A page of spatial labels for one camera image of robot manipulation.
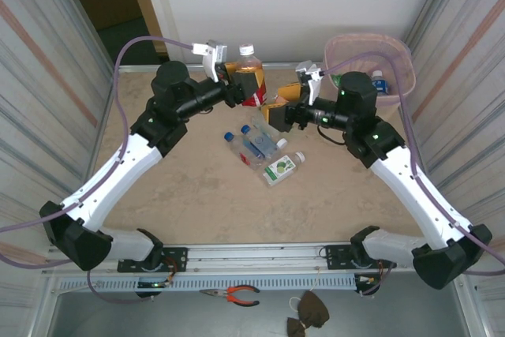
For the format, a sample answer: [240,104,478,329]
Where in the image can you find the amber tea bottle red label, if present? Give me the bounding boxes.
[234,43,268,108]

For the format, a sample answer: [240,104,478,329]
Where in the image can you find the blue label bottle white cap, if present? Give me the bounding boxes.
[372,69,391,96]

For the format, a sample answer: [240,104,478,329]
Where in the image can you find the lime juice bottle green label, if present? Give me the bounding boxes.
[262,151,307,188]

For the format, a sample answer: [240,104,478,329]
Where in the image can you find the beige slotted bin pink liner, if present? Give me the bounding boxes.
[323,34,417,122]

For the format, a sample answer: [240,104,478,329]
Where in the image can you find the small controller board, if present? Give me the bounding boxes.
[353,273,383,294]
[136,278,174,291]

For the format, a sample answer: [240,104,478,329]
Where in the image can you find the brown cloth mask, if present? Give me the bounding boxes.
[296,290,331,330]

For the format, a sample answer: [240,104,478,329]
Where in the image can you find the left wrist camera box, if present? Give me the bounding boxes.
[192,39,229,82]

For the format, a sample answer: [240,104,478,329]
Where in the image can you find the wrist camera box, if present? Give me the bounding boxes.
[192,39,229,82]
[295,59,327,104]

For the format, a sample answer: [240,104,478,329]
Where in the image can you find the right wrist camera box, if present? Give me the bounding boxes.
[295,59,327,104]

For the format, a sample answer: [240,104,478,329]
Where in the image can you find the aluminium table edge rail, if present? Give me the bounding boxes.
[84,69,120,180]
[117,62,328,74]

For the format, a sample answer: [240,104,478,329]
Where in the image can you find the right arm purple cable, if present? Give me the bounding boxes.
[321,52,505,297]

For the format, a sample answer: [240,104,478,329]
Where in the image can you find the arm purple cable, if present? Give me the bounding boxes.
[321,52,505,297]
[0,36,195,305]

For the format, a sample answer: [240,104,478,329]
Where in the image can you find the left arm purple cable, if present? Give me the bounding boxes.
[0,36,195,305]

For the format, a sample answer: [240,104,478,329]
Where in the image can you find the white door frame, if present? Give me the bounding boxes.
[136,0,185,65]

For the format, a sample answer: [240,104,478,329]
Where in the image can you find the long aluminium mounting rail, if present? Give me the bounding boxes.
[43,238,473,277]

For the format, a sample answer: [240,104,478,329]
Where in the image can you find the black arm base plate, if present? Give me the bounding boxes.
[117,247,189,274]
[324,242,398,271]

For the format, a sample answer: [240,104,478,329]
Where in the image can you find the thin white string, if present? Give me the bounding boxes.
[290,268,321,313]

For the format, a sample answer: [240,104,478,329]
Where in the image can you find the white slotted cable duct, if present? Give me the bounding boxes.
[58,275,356,293]

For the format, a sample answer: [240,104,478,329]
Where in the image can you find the orange handled pliers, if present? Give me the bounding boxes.
[199,284,261,308]

